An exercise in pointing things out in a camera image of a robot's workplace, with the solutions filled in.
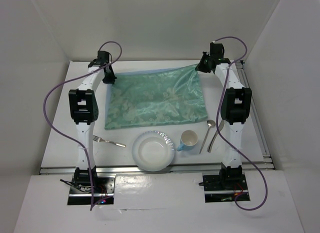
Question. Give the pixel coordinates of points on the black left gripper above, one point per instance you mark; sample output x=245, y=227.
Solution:
x=111, y=78

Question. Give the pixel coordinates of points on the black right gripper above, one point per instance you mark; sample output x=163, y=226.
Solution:
x=200, y=67

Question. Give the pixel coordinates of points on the green satin placemat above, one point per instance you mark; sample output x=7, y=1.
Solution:
x=147, y=99

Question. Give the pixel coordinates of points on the silver spoon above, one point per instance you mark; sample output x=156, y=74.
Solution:
x=210, y=123

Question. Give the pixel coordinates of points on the silver knife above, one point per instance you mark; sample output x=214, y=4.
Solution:
x=220, y=127

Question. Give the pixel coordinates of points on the blue white mug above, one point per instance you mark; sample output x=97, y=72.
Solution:
x=188, y=140

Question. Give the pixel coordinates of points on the white bowl plate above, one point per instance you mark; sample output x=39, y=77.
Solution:
x=153, y=148

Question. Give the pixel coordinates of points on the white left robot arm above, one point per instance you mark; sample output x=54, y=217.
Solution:
x=84, y=111

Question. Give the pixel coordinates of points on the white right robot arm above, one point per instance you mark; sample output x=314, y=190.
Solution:
x=234, y=110

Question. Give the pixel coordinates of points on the silver fork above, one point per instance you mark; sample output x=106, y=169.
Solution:
x=100, y=140

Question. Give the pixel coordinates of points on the aluminium side rail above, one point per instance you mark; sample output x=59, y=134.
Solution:
x=263, y=147

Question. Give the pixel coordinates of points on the aluminium front rail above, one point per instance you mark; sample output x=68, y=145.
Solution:
x=204, y=167

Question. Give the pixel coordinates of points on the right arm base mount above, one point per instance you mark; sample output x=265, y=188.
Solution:
x=216, y=191

